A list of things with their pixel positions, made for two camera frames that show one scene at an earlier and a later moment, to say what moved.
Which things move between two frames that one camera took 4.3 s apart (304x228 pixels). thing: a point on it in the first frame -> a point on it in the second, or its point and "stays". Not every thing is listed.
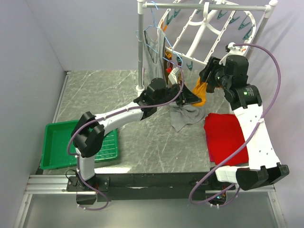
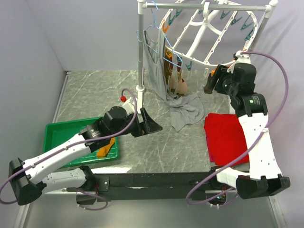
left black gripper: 186,97 -> 149,124
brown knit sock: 210,88 stays
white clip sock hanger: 201,31 stays
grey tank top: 154,48 stays
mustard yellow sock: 199,90 -> 102,152
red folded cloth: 224,135 stays
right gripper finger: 204,74 -> 212,81
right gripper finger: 213,64 -> 220,71
